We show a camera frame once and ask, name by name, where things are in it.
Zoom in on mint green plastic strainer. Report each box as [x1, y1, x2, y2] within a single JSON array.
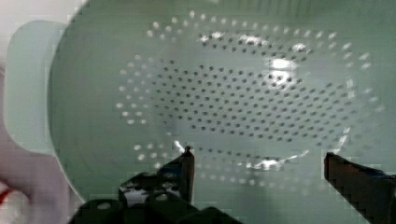
[[4, 0, 395, 224]]

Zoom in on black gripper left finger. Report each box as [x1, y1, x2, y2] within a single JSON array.
[[119, 146, 195, 207]]

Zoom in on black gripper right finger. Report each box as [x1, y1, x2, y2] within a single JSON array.
[[323, 152, 396, 224]]

